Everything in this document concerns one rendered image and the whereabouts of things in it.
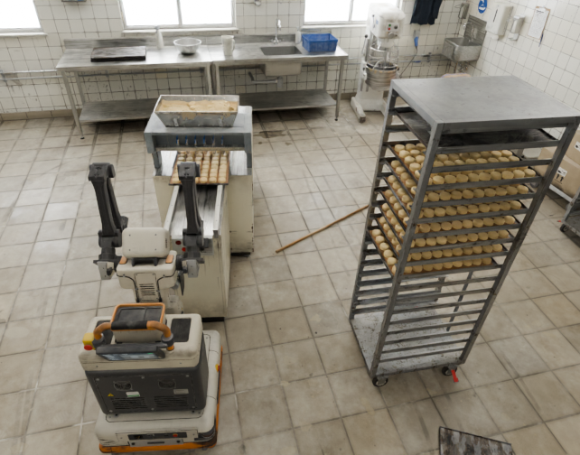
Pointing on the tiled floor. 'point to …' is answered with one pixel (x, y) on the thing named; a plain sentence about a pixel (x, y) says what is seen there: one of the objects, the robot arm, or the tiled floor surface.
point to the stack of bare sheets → (470, 444)
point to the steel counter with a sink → (131, 110)
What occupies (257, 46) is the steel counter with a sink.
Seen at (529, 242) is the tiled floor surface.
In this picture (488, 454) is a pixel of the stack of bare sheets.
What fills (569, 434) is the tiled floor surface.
